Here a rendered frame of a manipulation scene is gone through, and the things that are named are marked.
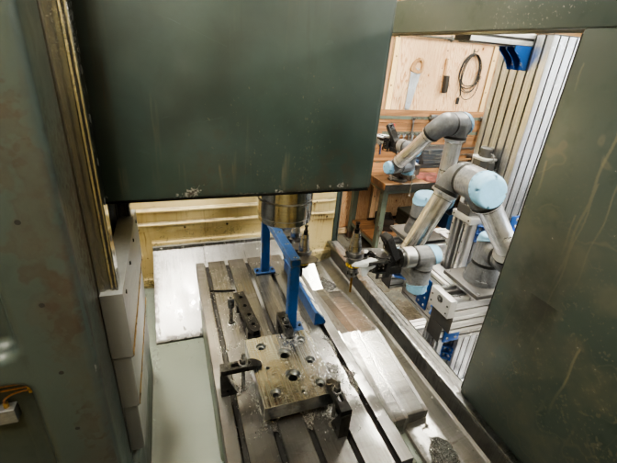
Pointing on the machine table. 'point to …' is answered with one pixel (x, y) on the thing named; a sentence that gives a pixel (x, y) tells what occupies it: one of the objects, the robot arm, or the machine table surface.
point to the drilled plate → (282, 406)
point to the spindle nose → (285, 210)
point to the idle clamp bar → (247, 315)
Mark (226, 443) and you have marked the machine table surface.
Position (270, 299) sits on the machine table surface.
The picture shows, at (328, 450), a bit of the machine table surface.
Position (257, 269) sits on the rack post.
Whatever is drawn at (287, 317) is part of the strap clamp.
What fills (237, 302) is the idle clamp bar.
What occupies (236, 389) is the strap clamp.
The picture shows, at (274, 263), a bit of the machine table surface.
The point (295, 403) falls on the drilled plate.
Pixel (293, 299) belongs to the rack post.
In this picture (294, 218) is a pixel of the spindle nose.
